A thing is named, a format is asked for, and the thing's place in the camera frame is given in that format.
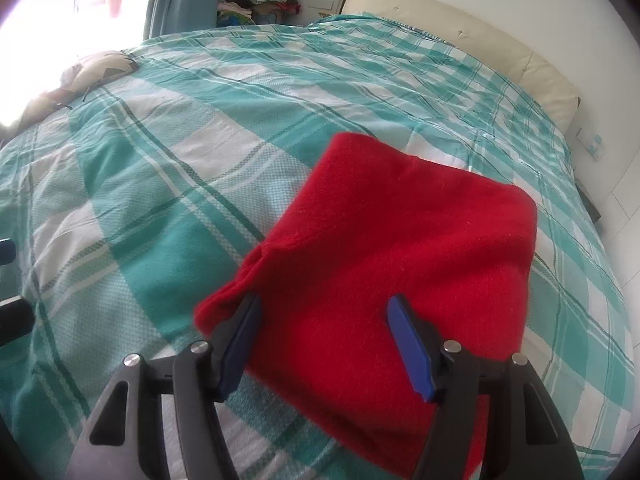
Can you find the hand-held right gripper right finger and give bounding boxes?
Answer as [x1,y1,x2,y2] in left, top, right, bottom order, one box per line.
[387,295,586,480]

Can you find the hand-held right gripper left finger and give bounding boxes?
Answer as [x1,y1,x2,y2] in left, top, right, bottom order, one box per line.
[65,292,263,480]

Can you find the red knit sweater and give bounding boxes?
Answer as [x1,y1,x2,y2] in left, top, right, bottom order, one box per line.
[194,132,538,480]

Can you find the pile of colourful clothes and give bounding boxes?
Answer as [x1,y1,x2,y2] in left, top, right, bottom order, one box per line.
[216,0,303,28]

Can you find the teal plaid blanket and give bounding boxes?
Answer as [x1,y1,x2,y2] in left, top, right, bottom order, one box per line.
[0,12,636,480]

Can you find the patterned beige cushion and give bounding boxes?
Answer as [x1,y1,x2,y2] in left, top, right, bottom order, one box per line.
[15,50,138,126]

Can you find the dark wooden nightstand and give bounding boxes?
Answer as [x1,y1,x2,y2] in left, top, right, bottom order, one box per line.
[575,180,603,223]

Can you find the cream padded headboard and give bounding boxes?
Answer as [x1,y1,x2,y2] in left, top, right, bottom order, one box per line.
[342,0,581,133]

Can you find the white wall socket panel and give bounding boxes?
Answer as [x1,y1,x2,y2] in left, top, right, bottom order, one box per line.
[575,127,606,161]

